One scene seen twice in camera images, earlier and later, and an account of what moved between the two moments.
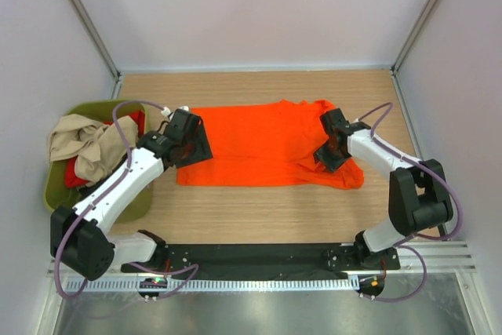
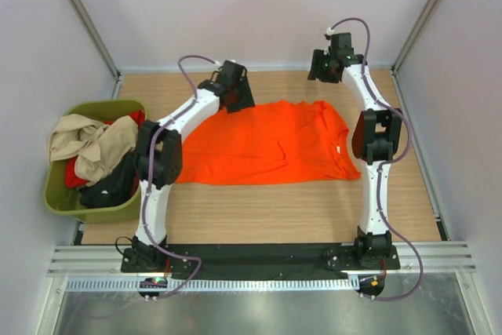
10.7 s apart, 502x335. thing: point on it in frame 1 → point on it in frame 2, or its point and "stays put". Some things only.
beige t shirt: (97, 147) stays put
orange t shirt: (271, 144) stays put
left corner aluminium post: (89, 23) stays put
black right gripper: (332, 153) → (316, 69)
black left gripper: (198, 146) → (241, 96)
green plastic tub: (60, 195) stays put
